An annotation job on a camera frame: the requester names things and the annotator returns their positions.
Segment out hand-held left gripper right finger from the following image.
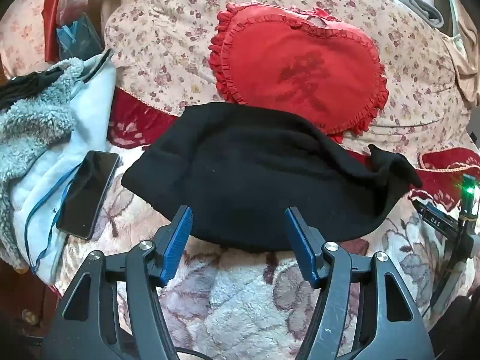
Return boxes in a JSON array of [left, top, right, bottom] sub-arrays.
[[284, 207, 437, 360]]

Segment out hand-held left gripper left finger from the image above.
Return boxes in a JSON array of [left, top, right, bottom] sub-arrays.
[[41, 205, 194, 360]]

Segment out black pants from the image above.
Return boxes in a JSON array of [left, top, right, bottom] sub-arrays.
[[121, 102, 424, 253]]

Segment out black smartphone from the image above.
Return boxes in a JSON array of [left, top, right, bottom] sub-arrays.
[[55, 151, 121, 241]]

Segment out beige cloth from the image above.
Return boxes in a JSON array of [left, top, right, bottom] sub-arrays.
[[442, 26, 480, 107]]

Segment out red heart-shaped frilled pillow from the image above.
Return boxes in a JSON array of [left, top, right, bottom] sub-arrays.
[[208, 2, 389, 136]]

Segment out light blue fleece jacket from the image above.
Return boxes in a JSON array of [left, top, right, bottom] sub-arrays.
[[0, 49, 117, 286]]

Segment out cream floral quilt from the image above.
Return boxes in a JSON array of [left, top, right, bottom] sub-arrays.
[[104, 0, 475, 158]]

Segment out grey cloth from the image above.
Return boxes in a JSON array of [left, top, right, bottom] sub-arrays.
[[380, 0, 445, 29]]

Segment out black cloth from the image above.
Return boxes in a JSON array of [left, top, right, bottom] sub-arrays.
[[0, 69, 61, 109]]

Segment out teal plastic bag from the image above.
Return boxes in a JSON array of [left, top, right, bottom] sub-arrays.
[[56, 15, 104, 61]]

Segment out clear plastic bag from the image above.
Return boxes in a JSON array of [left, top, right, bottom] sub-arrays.
[[56, 0, 98, 27]]

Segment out pink floral pillow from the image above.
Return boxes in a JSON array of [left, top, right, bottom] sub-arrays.
[[0, 0, 49, 79]]

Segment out red hanging cloth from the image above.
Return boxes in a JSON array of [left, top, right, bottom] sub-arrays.
[[43, 0, 62, 62]]

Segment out blue cable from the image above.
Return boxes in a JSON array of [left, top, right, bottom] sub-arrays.
[[24, 161, 85, 272]]

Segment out wooden bed frame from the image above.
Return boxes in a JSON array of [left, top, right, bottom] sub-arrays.
[[0, 259, 62, 349]]

